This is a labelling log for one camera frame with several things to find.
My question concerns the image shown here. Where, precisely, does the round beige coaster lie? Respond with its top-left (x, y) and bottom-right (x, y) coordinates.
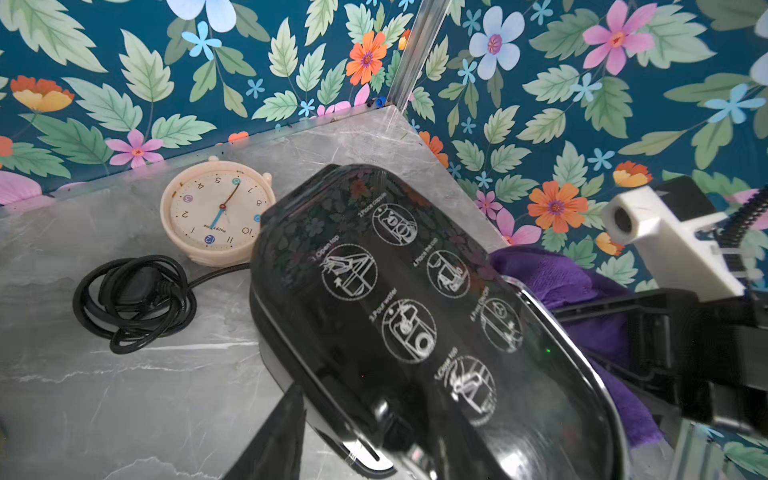
top-left (160, 156), bottom-right (276, 268)

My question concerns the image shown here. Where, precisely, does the black capsule coffee machine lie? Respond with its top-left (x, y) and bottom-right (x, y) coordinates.
top-left (250, 165), bottom-right (630, 479)

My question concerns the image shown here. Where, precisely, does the purple cleaning cloth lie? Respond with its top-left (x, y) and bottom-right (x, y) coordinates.
top-left (490, 246), bottom-right (663, 448)

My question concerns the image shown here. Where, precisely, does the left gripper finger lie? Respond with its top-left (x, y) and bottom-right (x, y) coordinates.
top-left (223, 383), bottom-right (306, 480)

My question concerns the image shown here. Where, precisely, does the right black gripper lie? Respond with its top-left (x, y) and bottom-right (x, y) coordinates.
top-left (552, 289), bottom-right (767, 437)

